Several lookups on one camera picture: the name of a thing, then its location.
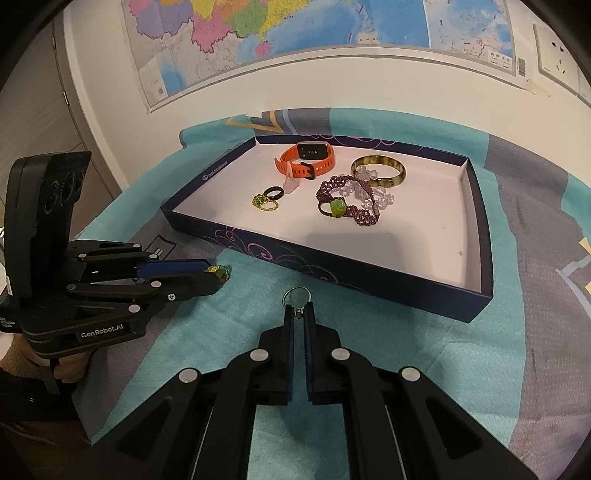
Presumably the yellow green braided ring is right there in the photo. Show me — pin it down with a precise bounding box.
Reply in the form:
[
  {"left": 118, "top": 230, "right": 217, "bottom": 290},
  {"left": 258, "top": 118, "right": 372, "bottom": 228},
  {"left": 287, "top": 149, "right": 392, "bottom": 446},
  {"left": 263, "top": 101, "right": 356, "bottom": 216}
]
[{"left": 250, "top": 194, "right": 281, "bottom": 213}]

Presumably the white wall socket panel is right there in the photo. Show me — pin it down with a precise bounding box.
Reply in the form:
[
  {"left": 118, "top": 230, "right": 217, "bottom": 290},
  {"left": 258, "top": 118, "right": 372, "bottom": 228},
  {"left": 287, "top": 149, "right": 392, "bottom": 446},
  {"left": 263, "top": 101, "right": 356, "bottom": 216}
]
[{"left": 533, "top": 24, "right": 590, "bottom": 106}]

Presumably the dark blue tray box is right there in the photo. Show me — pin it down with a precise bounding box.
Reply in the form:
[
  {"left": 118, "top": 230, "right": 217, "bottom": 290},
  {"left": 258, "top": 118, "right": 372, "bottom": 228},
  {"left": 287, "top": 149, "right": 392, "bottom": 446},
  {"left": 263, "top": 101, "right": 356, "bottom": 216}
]
[{"left": 162, "top": 135, "right": 494, "bottom": 322}]

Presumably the orange smart watch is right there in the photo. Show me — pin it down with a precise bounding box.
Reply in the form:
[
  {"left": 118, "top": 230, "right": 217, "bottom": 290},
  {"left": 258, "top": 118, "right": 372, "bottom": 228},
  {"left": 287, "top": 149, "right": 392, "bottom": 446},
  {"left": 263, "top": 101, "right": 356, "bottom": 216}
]
[{"left": 274, "top": 141, "right": 335, "bottom": 180}]

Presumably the silver ring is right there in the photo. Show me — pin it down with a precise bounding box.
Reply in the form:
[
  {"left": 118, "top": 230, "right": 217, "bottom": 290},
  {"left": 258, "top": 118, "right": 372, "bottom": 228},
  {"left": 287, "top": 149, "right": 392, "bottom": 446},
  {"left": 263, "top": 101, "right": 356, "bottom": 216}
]
[{"left": 281, "top": 285, "right": 313, "bottom": 319}]

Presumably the colourful wall map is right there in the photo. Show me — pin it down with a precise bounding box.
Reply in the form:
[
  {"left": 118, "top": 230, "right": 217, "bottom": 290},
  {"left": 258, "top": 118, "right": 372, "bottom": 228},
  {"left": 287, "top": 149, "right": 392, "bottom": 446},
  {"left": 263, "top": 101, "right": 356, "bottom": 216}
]
[{"left": 121, "top": 1, "right": 516, "bottom": 109}]

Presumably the clear pink beaded bracelet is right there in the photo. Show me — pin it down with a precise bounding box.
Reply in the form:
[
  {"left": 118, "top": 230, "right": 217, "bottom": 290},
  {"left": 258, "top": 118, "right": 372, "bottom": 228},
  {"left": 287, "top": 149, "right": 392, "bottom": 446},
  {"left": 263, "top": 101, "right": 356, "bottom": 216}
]
[{"left": 329, "top": 165, "right": 397, "bottom": 216}]

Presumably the left hand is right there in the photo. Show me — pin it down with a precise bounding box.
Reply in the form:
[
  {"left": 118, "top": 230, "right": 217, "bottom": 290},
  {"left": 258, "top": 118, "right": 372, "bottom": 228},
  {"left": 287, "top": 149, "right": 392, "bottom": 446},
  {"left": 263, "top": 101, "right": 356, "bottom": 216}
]
[{"left": 1, "top": 334, "right": 92, "bottom": 384}]

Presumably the green stone black ring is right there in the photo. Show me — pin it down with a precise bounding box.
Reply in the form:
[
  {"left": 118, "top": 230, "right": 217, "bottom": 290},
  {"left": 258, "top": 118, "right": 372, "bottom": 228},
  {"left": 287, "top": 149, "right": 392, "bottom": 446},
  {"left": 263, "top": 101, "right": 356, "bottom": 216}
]
[{"left": 316, "top": 197, "right": 349, "bottom": 220}]

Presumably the teal grey bed sheet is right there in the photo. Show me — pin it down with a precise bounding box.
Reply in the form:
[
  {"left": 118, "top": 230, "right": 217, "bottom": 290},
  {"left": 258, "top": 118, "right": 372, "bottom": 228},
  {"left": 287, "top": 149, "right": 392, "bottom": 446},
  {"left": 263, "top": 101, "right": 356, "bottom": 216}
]
[{"left": 73, "top": 109, "right": 590, "bottom": 479}]

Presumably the tortoiseshell bangle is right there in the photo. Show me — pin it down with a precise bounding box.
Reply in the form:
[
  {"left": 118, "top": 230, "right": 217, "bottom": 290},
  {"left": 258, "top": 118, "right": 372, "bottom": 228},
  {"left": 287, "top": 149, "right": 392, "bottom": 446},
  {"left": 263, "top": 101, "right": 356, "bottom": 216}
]
[{"left": 351, "top": 155, "right": 407, "bottom": 189}]

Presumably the purple beaded bracelet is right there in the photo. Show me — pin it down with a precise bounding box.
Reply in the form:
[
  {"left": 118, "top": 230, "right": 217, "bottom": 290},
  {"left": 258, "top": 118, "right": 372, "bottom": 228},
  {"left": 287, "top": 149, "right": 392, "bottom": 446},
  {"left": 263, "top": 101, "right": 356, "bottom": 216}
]
[{"left": 315, "top": 174, "right": 382, "bottom": 229}]

